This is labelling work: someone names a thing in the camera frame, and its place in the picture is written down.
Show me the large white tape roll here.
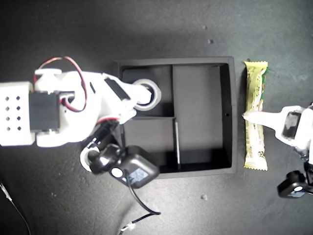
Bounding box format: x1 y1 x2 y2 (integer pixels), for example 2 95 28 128
133 78 162 112

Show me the yellow-green snack bar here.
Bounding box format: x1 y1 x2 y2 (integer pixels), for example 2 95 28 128
243 60 269 171

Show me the small white tape roll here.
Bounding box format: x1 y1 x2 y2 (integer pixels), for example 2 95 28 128
80 144 99 172

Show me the black compartment tray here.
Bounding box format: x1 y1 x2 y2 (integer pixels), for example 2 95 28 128
112 56 239 181

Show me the red arm wire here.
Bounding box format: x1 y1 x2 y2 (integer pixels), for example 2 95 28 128
33 56 88 113

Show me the thin black-white loose wire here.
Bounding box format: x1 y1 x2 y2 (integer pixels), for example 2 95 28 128
0 182 31 235

